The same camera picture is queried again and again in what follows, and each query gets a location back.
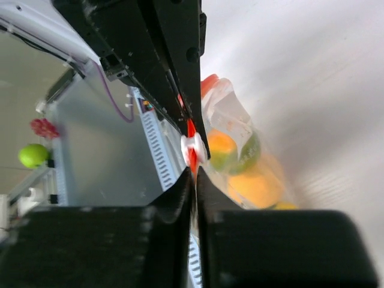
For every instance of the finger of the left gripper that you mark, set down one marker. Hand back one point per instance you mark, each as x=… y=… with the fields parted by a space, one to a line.
x=177 y=30
x=116 y=31

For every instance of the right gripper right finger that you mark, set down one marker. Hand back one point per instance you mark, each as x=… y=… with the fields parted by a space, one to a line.
x=283 y=248

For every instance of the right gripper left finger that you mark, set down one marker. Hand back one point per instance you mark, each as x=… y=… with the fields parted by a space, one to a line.
x=90 y=246

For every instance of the clear orange zip top bag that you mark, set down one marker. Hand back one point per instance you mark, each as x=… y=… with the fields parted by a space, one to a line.
x=222 y=110

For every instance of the orange fruit with leaf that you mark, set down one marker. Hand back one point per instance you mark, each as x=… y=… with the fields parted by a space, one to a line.
x=255 y=190

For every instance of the yellow green mango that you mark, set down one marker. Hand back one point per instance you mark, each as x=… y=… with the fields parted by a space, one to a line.
x=226 y=157

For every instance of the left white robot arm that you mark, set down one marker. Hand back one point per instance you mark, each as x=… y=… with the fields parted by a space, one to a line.
x=40 y=21

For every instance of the red grape bunch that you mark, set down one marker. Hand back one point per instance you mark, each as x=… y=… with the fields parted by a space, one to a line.
x=44 y=128

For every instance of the green apple in background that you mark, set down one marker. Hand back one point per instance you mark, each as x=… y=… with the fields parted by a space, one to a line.
x=33 y=155

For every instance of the white slotted cable duct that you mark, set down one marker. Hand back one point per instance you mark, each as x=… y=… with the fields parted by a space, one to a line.
x=168 y=164

